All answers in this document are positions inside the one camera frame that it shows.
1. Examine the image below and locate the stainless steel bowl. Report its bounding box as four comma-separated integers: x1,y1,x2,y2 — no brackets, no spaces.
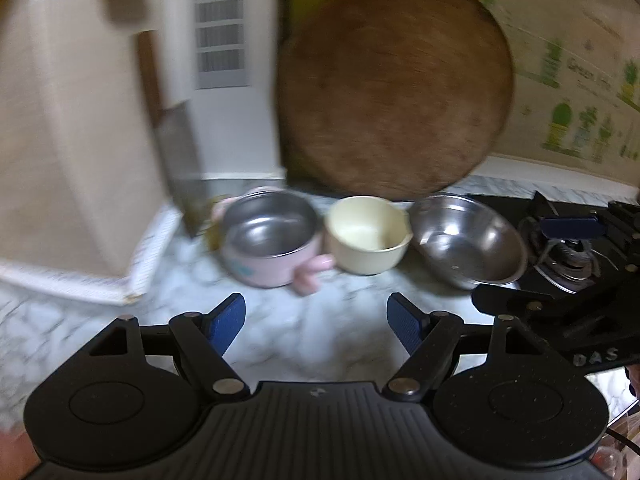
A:
408,194,527,290

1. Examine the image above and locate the gas burner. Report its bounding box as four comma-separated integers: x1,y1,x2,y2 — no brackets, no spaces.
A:
518,217,603,294

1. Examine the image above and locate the cleaver with wooden handle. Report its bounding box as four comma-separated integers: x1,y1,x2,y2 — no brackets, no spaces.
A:
134,30,209,237

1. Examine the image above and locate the black gas stove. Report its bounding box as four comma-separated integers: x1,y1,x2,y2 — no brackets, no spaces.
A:
472,193,639,373

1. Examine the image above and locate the pink steel-lined pot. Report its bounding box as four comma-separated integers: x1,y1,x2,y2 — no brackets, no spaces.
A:
212,188,335,296

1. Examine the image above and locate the person's hand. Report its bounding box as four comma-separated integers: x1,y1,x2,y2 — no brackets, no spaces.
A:
0,422,41,480

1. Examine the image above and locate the round wooden cutting board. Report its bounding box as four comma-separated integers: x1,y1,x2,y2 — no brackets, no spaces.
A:
278,0,514,200

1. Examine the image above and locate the cream ceramic bowl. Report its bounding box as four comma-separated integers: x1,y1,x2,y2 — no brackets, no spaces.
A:
324,196,412,275

